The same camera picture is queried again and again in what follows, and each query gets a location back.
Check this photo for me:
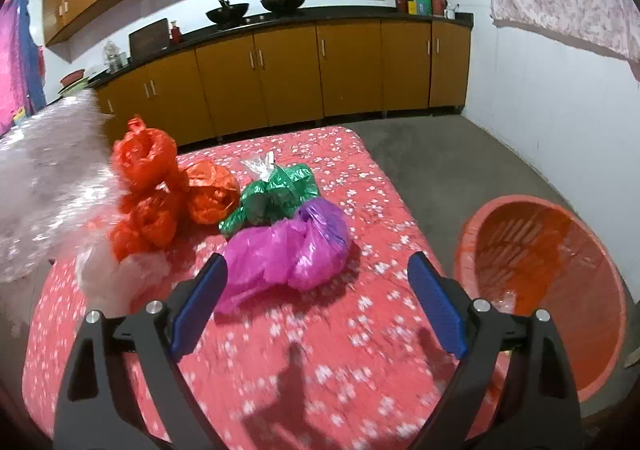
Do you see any wooden kitchen base cabinet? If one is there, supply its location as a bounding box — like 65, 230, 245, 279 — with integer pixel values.
60, 5, 475, 147

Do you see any red floral tablecloth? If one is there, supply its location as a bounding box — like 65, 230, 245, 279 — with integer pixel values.
22, 126, 506, 450

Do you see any green plastic bag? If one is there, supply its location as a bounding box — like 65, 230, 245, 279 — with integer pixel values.
218, 164, 321, 237

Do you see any blue cloth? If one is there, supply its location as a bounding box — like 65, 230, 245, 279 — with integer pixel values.
10, 0, 48, 111

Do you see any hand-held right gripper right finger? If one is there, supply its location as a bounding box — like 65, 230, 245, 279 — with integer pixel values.
400, 251, 586, 450

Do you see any magenta cloth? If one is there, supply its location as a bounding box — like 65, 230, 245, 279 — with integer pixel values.
0, 0, 36, 136

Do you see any dark wooden cutting board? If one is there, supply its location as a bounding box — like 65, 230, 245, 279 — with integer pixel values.
129, 18, 170, 60

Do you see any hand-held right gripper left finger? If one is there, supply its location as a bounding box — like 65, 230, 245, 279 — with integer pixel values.
52, 252, 231, 450

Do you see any orange plastic bag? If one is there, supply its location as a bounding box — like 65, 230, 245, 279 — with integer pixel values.
182, 161, 241, 226

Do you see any purple plastic bag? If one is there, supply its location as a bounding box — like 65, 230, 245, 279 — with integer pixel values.
215, 200, 350, 315

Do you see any red plastic bag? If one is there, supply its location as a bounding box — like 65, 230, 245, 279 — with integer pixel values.
110, 116, 188, 261

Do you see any small clear plastic bag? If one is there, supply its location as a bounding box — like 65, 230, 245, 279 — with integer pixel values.
240, 151, 277, 181

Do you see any small black wok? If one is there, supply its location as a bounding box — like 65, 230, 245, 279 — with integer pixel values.
206, 0, 250, 26

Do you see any large clear plastic bag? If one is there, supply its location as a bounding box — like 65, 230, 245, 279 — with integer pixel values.
0, 89, 171, 326

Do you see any red plastic basin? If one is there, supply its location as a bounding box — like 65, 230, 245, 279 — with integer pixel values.
452, 196, 628, 403

